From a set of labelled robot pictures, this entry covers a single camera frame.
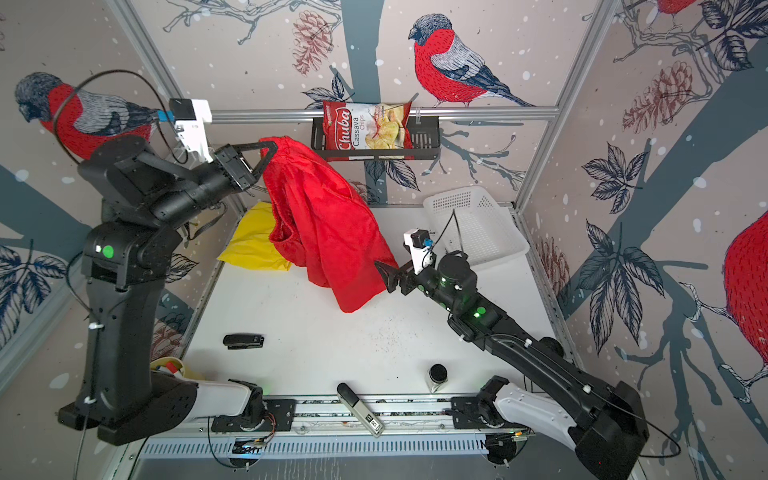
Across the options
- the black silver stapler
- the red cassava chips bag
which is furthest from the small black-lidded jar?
the red cassava chips bag

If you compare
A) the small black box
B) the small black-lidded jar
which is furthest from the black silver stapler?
the small black box

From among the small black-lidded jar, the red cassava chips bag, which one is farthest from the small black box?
the red cassava chips bag

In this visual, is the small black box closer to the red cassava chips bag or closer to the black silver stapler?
the black silver stapler

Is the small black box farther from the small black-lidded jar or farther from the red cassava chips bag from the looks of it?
the red cassava chips bag

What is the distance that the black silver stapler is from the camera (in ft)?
2.33

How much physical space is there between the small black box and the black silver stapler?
0.94ft

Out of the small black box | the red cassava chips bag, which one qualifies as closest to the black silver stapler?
the small black box

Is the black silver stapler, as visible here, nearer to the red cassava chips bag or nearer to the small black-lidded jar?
the small black-lidded jar

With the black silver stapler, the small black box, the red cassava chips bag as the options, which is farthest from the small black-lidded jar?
the red cassava chips bag

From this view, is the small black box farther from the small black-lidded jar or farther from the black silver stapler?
the small black-lidded jar

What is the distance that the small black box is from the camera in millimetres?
851
